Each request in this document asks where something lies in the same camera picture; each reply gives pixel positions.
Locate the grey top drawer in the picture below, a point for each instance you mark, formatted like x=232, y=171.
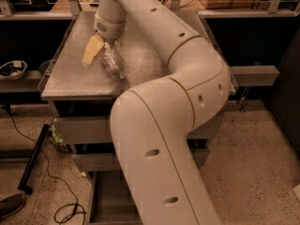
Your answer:
x=96, y=129

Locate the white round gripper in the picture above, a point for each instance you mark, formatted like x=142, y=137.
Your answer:
x=108, y=29

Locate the bowl with dark contents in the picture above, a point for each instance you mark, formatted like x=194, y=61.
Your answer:
x=13, y=70

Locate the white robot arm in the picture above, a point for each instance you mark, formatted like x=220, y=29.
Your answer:
x=150, y=122

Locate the grey middle drawer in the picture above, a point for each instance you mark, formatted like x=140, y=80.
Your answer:
x=102, y=162

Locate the green patterned bag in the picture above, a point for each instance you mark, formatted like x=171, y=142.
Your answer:
x=57, y=141

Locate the dark shoe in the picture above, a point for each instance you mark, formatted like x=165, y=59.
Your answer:
x=11, y=205

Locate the clear plastic water bottle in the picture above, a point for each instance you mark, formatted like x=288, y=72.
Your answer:
x=113, y=62

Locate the grey open bottom drawer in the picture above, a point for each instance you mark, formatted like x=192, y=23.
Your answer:
x=110, y=201

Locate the black bar on floor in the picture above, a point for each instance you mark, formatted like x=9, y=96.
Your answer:
x=23, y=185

